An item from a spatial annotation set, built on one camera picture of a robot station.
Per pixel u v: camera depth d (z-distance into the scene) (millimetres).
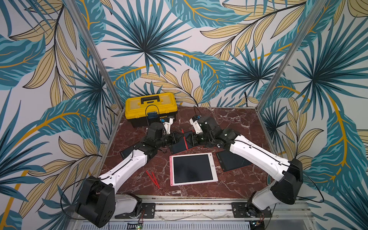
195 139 663
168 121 730
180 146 747
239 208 735
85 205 409
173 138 691
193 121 691
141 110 950
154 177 841
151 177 845
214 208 751
